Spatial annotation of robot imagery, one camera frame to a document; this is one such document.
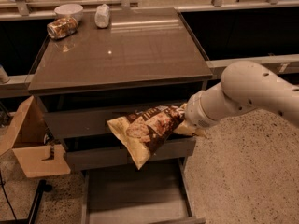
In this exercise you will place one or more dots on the middle grey drawer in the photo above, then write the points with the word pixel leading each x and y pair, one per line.
pixel 105 150

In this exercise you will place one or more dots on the bottom grey drawer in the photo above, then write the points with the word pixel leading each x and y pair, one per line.
pixel 156 194

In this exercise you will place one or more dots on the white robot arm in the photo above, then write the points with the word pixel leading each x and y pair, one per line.
pixel 261 87

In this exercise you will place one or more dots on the open cardboard box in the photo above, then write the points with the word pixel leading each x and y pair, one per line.
pixel 25 138

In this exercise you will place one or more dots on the top grey drawer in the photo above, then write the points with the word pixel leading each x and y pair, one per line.
pixel 86 113

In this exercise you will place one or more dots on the grey drawer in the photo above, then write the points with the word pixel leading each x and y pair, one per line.
pixel 86 113
pixel 105 150
pixel 156 194

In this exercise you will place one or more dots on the white crumpled plastic bottle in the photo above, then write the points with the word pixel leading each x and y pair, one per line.
pixel 102 16

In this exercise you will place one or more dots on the lying patterned soda can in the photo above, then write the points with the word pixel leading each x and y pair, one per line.
pixel 62 28

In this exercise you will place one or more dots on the black stand base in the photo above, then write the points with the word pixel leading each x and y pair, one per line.
pixel 42 187

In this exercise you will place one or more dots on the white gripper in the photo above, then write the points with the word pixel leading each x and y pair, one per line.
pixel 195 113

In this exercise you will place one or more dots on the white bowl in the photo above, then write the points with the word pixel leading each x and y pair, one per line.
pixel 70 10

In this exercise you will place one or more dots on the grey drawer cabinet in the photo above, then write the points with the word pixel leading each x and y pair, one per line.
pixel 144 58

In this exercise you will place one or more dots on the metal railing frame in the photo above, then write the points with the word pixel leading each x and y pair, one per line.
pixel 121 72

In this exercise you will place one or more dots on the brown chip bag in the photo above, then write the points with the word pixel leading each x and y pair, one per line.
pixel 143 133

